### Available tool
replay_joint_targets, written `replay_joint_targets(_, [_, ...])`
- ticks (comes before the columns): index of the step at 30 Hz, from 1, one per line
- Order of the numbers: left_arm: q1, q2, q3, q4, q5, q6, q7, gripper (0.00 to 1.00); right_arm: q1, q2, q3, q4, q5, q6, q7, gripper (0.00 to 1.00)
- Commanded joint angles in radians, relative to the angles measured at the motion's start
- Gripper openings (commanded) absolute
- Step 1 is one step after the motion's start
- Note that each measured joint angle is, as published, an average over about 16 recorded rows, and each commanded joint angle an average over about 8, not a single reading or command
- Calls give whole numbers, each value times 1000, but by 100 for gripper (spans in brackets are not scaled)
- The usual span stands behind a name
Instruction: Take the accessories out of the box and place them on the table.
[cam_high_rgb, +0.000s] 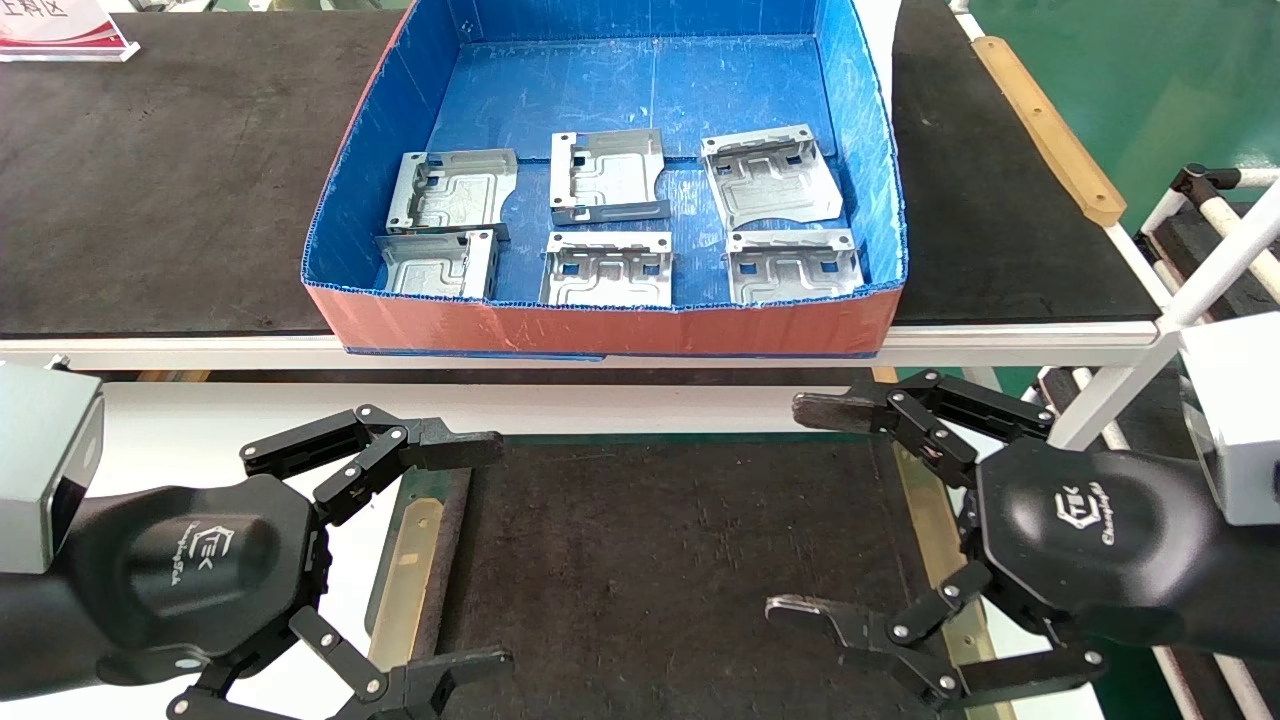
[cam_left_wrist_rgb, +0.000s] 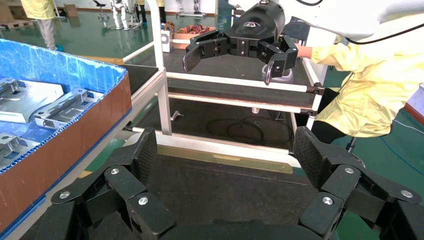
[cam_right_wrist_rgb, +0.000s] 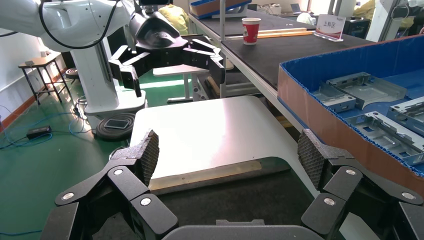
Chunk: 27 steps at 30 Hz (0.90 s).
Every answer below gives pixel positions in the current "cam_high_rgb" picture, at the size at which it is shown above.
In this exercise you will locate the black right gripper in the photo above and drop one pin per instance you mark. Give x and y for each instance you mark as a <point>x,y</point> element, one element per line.
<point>1100,540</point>

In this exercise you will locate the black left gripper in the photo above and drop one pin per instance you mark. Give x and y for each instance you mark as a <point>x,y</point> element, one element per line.
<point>190,560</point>

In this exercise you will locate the metal bracket accessory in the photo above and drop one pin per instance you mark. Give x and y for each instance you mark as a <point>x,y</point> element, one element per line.
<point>610,170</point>
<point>605,280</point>
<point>795,275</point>
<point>455,190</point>
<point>430,270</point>
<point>765,180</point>

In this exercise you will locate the blue box with red outside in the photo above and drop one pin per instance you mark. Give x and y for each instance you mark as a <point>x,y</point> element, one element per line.
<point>640,90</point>

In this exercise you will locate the short wooden strip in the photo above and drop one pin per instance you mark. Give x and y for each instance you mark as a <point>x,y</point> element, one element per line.
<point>925,520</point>
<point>410,570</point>

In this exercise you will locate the black work mat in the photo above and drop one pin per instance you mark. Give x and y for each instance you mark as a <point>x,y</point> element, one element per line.
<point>640,560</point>

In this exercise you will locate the white rack pipe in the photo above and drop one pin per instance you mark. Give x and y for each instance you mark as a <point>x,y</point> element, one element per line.
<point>1200,280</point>

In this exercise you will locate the long wooden strip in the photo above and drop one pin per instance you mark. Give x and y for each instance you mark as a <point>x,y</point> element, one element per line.
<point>1050,130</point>

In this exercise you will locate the cream rack pipe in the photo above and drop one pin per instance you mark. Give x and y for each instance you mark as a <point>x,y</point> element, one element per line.
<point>1235,225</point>

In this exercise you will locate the black pipe joint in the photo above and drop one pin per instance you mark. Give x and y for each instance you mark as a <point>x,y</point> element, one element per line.
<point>1195,180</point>

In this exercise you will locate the large black table mat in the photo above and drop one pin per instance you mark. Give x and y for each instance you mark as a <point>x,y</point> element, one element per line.
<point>170,180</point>

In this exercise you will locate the red and white sign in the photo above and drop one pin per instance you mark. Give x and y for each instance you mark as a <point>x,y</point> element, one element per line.
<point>60,30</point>

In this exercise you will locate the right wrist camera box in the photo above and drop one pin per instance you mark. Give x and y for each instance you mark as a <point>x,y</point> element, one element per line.
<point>1235,420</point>

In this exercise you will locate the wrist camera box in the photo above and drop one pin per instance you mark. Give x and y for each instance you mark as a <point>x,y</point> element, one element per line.
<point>1235,420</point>
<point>40,460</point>

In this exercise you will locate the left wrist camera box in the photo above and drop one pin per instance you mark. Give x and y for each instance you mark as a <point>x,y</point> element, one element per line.
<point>40,460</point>

